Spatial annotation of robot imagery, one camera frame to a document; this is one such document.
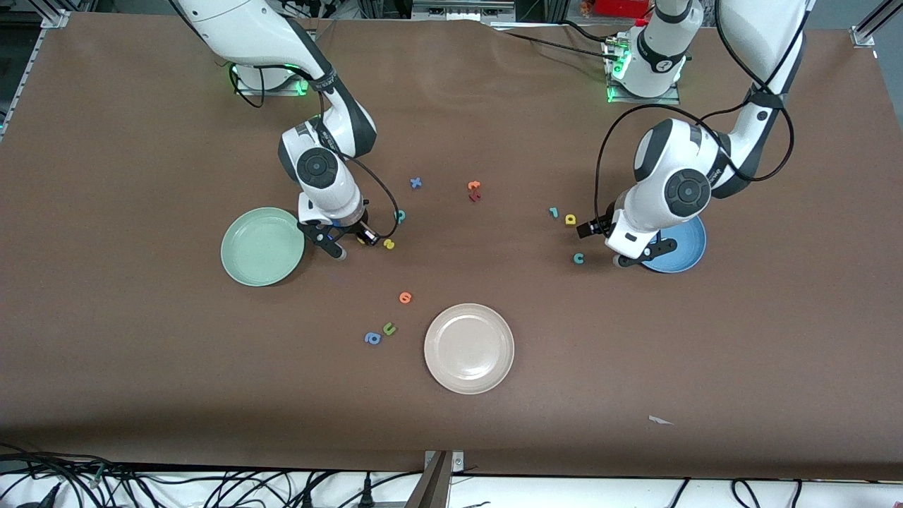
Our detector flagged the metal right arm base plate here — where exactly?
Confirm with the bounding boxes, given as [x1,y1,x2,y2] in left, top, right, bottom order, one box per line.
[234,67,311,97]

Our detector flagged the beige plate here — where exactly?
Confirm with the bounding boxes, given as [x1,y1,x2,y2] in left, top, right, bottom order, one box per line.
[424,303,515,395]

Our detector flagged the blue plate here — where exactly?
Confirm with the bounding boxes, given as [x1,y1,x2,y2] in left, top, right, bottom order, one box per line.
[638,215,707,274]

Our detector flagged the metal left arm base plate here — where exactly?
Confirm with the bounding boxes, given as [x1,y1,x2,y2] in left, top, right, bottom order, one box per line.
[607,39,681,105]

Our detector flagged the red box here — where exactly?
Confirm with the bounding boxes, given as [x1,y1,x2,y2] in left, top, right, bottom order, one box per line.
[593,0,651,18]

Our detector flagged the grey metal bracket post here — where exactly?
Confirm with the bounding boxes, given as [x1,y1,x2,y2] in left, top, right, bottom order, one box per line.
[404,450,466,508]

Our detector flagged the long black base cable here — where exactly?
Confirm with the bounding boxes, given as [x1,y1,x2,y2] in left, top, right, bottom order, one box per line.
[494,28,622,61]

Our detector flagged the grey metal equipment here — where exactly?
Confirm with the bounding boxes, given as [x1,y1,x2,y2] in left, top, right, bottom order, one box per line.
[411,0,517,25]

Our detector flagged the looped black cable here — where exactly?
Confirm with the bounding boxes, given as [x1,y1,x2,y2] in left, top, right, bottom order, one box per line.
[730,478,764,508]

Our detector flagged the green plate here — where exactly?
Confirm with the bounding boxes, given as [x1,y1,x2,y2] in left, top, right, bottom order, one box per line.
[221,207,305,287]

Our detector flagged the brown table cover mat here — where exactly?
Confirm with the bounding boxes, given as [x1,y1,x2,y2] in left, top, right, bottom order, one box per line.
[0,11,903,480]

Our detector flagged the aluminium frame profile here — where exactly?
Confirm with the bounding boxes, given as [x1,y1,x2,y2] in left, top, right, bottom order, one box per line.
[0,8,75,138]
[850,0,903,47]

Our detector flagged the short black base cable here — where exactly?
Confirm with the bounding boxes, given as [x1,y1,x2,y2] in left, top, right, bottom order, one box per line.
[561,20,611,43]

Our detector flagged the thick black cable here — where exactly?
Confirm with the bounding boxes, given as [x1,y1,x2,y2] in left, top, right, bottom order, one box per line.
[0,452,107,508]

